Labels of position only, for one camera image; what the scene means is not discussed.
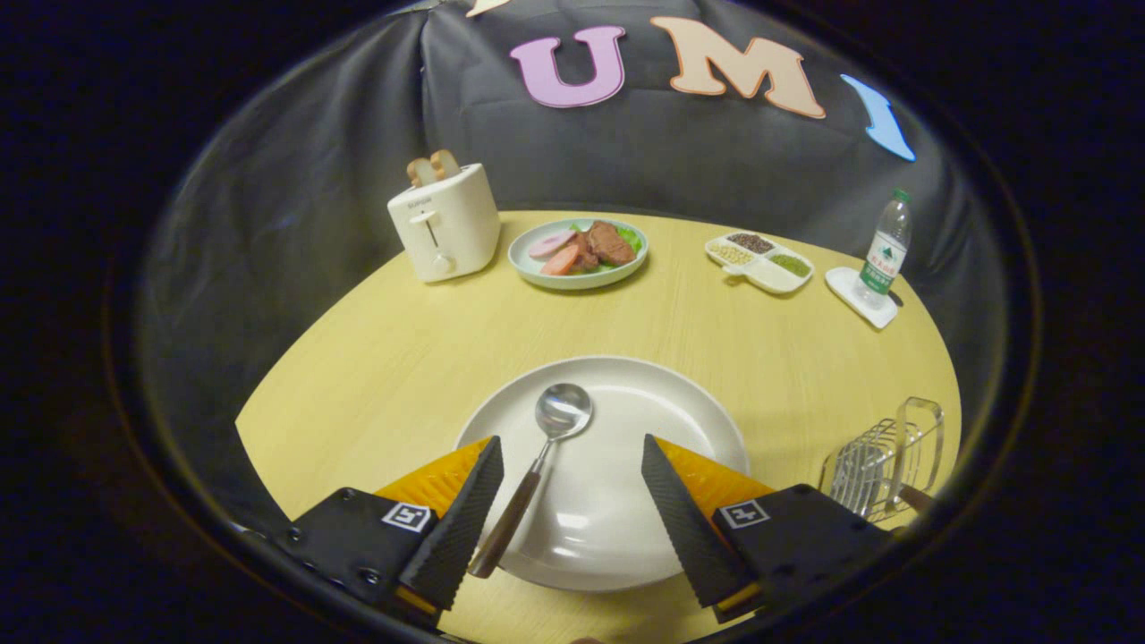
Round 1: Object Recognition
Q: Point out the pale green food plate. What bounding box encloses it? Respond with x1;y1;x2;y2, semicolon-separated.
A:
508;218;650;291

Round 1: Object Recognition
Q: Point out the white square coaster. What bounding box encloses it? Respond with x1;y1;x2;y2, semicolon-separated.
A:
825;267;899;330

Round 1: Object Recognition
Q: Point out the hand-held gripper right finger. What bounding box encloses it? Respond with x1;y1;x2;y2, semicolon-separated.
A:
640;434;895;624

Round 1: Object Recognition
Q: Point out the white divided condiment dish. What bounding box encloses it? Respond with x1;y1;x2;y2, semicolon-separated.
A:
705;232;815;295

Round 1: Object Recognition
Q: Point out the large white plate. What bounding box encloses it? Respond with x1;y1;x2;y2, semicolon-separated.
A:
454;356;751;593

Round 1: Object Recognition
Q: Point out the wooden handled metal spoon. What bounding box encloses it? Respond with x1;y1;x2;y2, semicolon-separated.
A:
468;383;594;579

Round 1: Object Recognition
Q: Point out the metal wire cutlery rack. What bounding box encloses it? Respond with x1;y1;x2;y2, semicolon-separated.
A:
818;397;945;524

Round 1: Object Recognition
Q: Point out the brown meat piece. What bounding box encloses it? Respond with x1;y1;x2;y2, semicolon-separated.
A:
586;221;636;267

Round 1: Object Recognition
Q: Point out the black backdrop cloth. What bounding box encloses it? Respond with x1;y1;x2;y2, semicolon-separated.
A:
134;0;1012;538

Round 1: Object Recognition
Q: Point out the white toaster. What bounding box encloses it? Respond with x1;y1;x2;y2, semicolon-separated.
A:
387;163;502;284

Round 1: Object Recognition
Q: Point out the clear plastic water bottle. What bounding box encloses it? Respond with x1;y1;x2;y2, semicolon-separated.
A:
854;188;913;309

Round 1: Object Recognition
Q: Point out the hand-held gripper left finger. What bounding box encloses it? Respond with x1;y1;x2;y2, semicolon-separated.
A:
268;436;505;627

